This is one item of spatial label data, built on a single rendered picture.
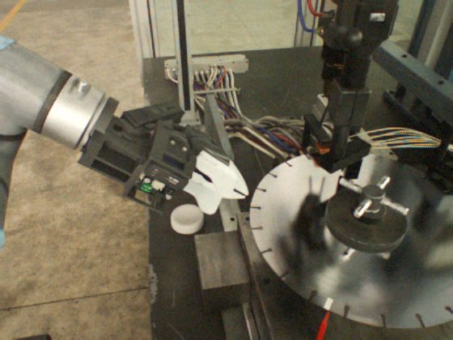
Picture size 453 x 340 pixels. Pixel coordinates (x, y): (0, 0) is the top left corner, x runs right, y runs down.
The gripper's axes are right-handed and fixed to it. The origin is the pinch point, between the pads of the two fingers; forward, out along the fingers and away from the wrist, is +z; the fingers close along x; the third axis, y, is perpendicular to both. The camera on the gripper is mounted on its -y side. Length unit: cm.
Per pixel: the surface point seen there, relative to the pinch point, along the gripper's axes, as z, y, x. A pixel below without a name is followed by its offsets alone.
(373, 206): 15.9, 1.7, 8.8
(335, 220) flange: 13.8, 1.6, 3.9
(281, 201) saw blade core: 8.5, -3.1, -0.9
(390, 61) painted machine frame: 24.5, -36.4, 19.4
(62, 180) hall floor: -20, -115, -137
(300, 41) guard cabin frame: 38, -121, -7
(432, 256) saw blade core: 24.0, 6.8, 9.8
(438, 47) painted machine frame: 48, -62, 26
